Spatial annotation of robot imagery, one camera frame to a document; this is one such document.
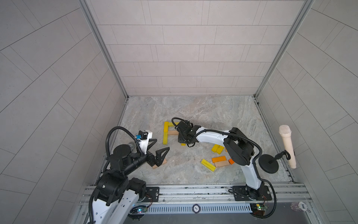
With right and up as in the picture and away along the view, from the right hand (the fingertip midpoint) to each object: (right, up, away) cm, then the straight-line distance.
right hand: (180, 140), depth 94 cm
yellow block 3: (+17, -11, -14) cm, 25 cm away
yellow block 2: (-10, +2, -3) cm, 11 cm away
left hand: (-6, +5, -31) cm, 32 cm away
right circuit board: (+40, -28, -26) cm, 55 cm away
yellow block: (-10, +10, +4) cm, 15 cm away
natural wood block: (-9, -10, -11) cm, 18 cm away
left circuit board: (-19, -27, -28) cm, 43 cm away
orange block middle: (+24, -9, -11) cm, 27 cm away
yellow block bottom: (+2, +4, -23) cm, 24 cm away
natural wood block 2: (+25, -11, -14) cm, 30 cm away
